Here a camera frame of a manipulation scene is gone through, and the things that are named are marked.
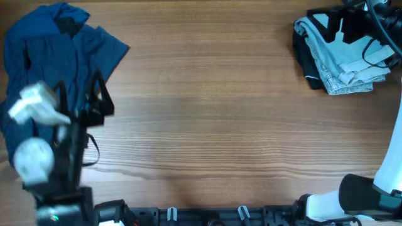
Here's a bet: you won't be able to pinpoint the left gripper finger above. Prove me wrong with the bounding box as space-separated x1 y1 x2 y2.
86 70 115 116
53 80 69 115

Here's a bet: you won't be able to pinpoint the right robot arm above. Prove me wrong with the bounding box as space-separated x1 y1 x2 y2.
191 1 401 207

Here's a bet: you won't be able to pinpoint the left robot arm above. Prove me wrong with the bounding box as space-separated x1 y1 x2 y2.
8 72 138 225

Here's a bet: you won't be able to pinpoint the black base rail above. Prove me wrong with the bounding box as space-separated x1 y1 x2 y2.
131 206 296 226

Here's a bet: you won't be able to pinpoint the light blue denim shorts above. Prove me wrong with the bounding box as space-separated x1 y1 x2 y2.
293 17 394 95

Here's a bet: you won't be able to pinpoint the black folded garment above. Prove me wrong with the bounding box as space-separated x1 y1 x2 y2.
293 31 325 90

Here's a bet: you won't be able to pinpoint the dark blue shirt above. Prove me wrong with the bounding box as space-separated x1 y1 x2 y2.
1 3 129 159

